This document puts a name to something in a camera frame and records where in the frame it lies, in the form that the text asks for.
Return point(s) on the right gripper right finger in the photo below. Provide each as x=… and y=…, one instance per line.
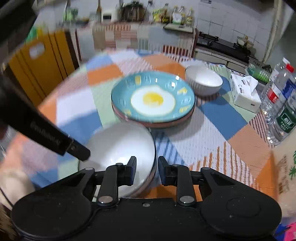
x=180, y=177

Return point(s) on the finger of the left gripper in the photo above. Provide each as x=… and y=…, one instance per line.
x=78, y=150

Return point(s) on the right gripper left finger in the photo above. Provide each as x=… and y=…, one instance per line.
x=112, y=178

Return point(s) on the white ribbed bowl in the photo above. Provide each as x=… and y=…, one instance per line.
x=203, y=81
x=116, y=144

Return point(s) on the pink bunny carrot plate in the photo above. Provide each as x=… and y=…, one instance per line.
x=116, y=111

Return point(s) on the blue fried egg plate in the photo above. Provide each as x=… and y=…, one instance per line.
x=153, y=96

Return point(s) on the white sun plate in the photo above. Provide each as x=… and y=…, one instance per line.
x=158, y=125

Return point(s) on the person's left hand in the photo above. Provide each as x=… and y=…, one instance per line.
x=15, y=183

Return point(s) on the yellow wooden chair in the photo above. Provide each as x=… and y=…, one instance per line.
x=40, y=65

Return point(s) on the colourful patchwork tablecloth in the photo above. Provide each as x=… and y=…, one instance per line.
x=218, y=135

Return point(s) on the striped patchwork counter cloth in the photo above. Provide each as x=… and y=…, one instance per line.
x=91, y=40

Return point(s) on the white tissue box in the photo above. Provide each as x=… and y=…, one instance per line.
x=244, y=92

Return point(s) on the clear rice bag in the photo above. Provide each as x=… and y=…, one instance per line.
x=284, y=160

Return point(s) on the green label water bottle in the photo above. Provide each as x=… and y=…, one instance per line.
x=284, y=123

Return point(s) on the red cap water bottle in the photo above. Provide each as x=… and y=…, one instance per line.
x=273, y=99

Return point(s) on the green plastic basket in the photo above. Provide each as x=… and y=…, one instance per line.
x=258, y=73

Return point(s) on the white rice cooker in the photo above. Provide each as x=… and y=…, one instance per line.
x=109, y=15

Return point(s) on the black gas stove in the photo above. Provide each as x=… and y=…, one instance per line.
x=213, y=45

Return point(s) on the blue label water bottle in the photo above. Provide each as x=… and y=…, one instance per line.
x=289, y=86

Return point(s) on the black pressure cooker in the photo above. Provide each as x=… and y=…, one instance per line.
x=132, y=12

